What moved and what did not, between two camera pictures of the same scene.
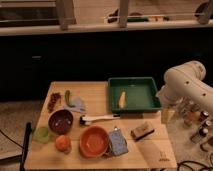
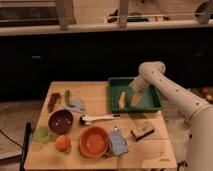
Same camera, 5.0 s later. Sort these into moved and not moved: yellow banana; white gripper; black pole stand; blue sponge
Moved: white gripper
Not moved: blue sponge; yellow banana; black pole stand
